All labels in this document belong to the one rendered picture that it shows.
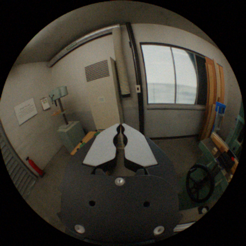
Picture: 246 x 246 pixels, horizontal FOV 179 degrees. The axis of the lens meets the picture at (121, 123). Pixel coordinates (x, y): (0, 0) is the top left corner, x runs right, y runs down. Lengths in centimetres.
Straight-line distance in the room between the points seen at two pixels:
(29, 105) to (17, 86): 63
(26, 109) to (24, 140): 71
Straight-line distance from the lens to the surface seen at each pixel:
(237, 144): 74
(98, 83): 134
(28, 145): 235
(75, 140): 186
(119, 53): 145
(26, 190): 271
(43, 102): 248
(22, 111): 230
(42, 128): 243
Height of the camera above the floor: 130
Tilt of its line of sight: 28 degrees down
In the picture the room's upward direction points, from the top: 9 degrees counter-clockwise
